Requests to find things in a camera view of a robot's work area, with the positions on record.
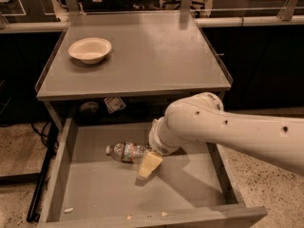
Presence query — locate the black cable on floor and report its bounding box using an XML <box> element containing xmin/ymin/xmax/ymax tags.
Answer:
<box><xmin>30</xmin><ymin>121</ymin><xmax>59</xmax><ymax>150</ymax></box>

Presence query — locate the open grey top drawer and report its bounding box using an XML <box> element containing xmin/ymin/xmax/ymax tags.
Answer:
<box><xmin>38</xmin><ymin>119</ymin><xmax>267</xmax><ymax>228</ymax></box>

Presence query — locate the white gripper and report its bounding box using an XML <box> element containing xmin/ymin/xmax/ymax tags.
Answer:
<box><xmin>138</xmin><ymin>117</ymin><xmax>186</xmax><ymax>179</ymax></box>

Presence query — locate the white tag under counter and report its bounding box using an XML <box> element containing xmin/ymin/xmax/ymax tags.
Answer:
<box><xmin>104</xmin><ymin>97</ymin><xmax>125</xmax><ymax>113</ymax></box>

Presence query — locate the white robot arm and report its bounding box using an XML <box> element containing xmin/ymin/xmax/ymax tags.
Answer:
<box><xmin>148</xmin><ymin>92</ymin><xmax>304</xmax><ymax>175</ymax></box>

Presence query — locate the grey cabinet counter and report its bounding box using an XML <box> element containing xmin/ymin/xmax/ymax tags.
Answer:
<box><xmin>34</xmin><ymin>10</ymin><xmax>234</xmax><ymax>131</ymax></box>

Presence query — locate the clear plastic water bottle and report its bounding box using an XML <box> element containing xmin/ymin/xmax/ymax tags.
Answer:
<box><xmin>105</xmin><ymin>142</ymin><xmax>150</xmax><ymax>163</ymax></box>

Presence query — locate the white paper bowl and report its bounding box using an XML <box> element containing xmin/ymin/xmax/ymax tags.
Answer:
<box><xmin>68</xmin><ymin>38</ymin><xmax>112</xmax><ymax>65</ymax></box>

